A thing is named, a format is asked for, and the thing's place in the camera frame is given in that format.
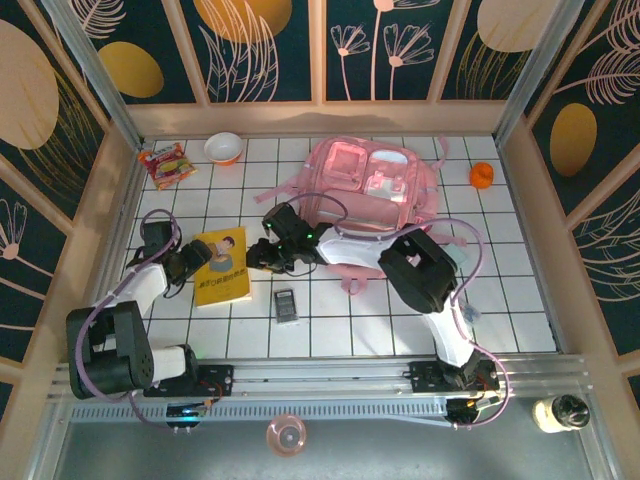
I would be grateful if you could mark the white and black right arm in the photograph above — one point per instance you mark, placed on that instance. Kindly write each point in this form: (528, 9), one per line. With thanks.
(420, 270)

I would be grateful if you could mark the small circuit board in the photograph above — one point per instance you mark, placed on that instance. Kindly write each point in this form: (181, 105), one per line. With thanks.
(467, 412)
(185, 415)

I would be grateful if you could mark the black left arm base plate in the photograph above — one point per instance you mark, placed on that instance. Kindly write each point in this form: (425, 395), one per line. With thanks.
(215, 380)

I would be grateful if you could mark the pink school backpack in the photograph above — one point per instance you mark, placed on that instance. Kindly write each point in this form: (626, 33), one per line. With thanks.
(380, 170)

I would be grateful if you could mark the white and orange bowl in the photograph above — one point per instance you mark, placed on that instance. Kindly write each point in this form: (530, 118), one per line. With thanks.
(223, 147)

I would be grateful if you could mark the aluminium frame post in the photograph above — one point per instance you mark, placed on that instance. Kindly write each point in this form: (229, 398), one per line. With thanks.
(95, 75)
(537, 65)

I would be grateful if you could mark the orange toy fruit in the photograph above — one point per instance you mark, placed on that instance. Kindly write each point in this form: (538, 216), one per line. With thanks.
(482, 176)

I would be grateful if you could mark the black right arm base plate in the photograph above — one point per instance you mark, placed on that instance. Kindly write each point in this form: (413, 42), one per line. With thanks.
(425, 377)

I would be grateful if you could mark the white bottle with black cap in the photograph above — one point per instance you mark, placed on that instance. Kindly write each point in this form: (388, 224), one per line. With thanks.
(557, 414)

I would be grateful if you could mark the red snack packet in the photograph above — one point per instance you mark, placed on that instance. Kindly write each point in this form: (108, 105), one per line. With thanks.
(167, 165)

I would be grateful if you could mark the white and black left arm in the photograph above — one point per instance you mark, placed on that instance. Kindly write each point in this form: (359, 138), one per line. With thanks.
(120, 350)

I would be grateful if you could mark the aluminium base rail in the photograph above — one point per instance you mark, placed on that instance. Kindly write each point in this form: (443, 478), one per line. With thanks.
(320, 372)

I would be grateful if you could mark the yellow picture book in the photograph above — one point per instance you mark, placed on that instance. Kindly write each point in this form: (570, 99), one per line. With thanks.
(222, 280)

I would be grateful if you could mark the black calculator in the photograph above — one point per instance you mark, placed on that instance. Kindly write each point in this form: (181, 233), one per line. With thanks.
(285, 306)

